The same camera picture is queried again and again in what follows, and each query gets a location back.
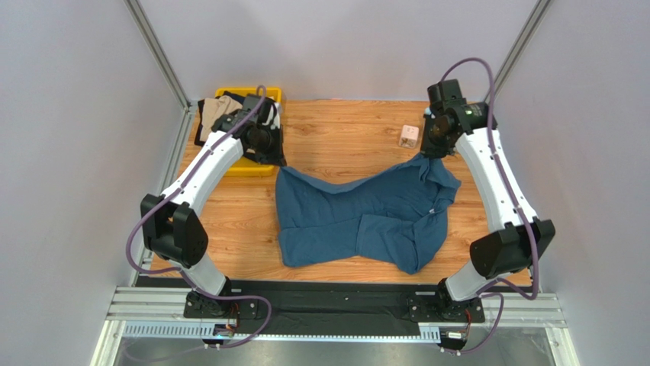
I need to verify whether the blue t-shirt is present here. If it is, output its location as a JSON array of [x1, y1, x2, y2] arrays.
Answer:
[[275, 154, 461, 275]]

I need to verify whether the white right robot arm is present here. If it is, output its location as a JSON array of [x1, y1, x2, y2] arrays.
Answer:
[[420, 79, 555, 321]]

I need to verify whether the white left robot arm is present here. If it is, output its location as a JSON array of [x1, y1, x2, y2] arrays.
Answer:
[[140, 94, 286, 317]]

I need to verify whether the black folded t-shirt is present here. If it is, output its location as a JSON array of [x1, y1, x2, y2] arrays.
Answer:
[[195, 90, 282, 153]]

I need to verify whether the yellow plastic bin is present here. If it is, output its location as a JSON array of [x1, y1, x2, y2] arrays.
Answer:
[[193, 86, 285, 177]]

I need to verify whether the pink power adapter cube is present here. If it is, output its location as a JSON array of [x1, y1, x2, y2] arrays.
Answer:
[[398, 125, 420, 149]]

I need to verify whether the beige folded t-shirt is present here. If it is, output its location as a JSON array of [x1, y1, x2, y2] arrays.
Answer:
[[198, 95, 243, 143]]

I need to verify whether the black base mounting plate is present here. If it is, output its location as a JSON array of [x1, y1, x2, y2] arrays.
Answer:
[[136, 277, 485, 336]]

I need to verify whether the aluminium right corner post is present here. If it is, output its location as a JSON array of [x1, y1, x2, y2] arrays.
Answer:
[[494, 0, 554, 97]]

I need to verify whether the aluminium corner post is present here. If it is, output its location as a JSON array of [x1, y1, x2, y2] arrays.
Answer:
[[494, 0, 554, 97], [124, 0, 192, 111]]

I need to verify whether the aluminium left corner post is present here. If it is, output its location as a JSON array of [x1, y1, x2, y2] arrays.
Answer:
[[124, 0, 192, 111]]

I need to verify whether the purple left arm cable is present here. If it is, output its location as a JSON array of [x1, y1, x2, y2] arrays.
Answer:
[[125, 85, 272, 350]]

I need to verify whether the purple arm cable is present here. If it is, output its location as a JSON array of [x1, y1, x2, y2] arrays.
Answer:
[[125, 85, 272, 350], [439, 57, 540, 355]]

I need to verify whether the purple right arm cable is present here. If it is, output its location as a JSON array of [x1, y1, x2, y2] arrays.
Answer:
[[439, 57, 540, 355]]

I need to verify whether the aluminium front frame rail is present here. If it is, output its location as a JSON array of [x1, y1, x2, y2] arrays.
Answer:
[[106, 287, 567, 343]]

